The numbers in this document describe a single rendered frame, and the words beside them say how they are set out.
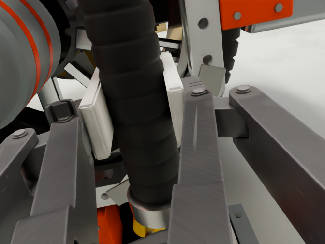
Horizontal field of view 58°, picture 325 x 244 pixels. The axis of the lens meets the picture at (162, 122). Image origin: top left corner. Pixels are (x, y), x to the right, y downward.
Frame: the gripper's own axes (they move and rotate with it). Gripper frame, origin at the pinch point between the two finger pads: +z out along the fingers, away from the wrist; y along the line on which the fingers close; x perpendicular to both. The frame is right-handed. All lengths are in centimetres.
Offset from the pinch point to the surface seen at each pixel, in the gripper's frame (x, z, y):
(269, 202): -83, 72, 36
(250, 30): -8, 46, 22
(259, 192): -83, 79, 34
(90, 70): -12, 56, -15
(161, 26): -74, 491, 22
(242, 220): -75, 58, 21
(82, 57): -9, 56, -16
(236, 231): -75, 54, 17
